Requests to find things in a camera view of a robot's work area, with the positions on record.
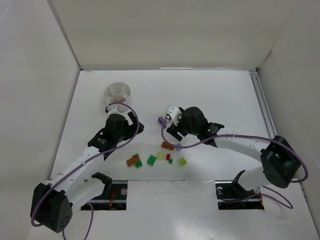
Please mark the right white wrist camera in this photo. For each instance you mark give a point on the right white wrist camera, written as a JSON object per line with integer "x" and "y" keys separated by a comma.
{"x": 174, "y": 115}

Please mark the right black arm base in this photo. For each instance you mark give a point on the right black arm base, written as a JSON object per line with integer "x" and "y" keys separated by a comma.
{"x": 231, "y": 196}

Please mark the green lego brick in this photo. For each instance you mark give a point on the green lego brick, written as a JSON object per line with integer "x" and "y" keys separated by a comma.
{"x": 151, "y": 160}

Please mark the lime transparent lego brick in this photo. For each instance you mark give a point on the lime transparent lego brick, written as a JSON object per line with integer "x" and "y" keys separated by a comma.
{"x": 182, "y": 162}

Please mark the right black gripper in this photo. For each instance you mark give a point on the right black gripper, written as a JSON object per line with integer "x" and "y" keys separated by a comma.
{"x": 175, "y": 130}

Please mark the pale yellow lego brick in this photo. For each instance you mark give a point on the pale yellow lego brick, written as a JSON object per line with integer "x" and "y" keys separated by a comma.
{"x": 161, "y": 156}

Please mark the green lego under orange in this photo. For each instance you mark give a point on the green lego under orange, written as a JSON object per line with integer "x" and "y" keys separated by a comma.
{"x": 138, "y": 164}

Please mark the light purple lego brick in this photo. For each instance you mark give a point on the light purple lego brick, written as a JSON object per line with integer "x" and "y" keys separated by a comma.
{"x": 178, "y": 147}

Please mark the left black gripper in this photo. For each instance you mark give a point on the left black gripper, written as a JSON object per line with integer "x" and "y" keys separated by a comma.
{"x": 130, "y": 122}

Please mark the white round divided container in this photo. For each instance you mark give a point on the white round divided container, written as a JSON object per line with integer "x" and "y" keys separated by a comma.
{"x": 118, "y": 92}

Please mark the aluminium rail right edge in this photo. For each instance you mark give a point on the aluminium rail right edge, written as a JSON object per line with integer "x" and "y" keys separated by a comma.
{"x": 263, "y": 105}

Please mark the purple and yellow lego stack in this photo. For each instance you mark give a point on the purple and yellow lego stack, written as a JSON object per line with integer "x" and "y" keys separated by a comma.
{"x": 163, "y": 119}

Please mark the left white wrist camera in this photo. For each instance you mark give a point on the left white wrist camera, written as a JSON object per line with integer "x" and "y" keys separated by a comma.
{"x": 112, "y": 109}

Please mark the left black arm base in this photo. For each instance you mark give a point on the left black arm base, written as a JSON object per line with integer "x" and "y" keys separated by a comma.
{"x": 113, "y": 196}

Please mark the orange lego brick left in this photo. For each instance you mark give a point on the orange lego brick left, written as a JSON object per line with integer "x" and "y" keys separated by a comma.
{"x": 133, "y": 161}

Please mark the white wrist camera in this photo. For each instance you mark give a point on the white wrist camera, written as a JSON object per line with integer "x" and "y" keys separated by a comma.
{"x": 174, "y": 115}
{"x": 112, "y": 109}

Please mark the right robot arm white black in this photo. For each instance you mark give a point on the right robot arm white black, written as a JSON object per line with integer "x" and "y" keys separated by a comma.
{"x": 278, "y": 161}

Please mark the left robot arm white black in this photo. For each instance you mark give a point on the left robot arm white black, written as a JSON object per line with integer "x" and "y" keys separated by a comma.
{"x": 55, "y": 201}

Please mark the orange lego brick right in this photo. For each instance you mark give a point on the orange lego brick right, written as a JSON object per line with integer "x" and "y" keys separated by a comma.
{"x": 167, "y": 146}

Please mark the red lego brick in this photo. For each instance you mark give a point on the red lego brick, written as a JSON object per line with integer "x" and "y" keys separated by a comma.
{"x": 168, "y": 157}

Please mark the orange lego brick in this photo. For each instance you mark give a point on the orange lego brick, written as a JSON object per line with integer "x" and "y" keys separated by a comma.
{"x": 133, "y": 161}
{"x": 167, "y": 146}

